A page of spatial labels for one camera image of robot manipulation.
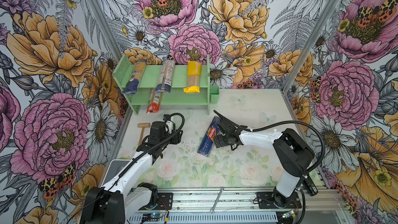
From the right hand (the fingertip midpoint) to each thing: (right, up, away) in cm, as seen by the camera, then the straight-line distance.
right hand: (224, 144), depth 93 cm
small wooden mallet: (-50, +10, +4) cm, 51 cm away
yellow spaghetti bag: (-18, +42, -4) cm, 46 cm away
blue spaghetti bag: (-10, +1, -4) cm, 11 cm away
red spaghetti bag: (-42, +28, +2) cm, 50 cm away
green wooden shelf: (-38, +34, -7) cm, 52 cm away
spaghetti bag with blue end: (-49, +34, -11) cm, 61 cm away
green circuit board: (-35, -27, -22) cm, 49 cm away
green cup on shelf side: (-5, +30, +14) cm, 34 cm away
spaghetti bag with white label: (-33, +34, -10) cm, 49 cm away
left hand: (-27, +6, -7) cm, 28 cm away
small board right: (+26, -26, -21) cm, 43 cm away
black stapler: (+40, -16, -16) cm, 46 cm away
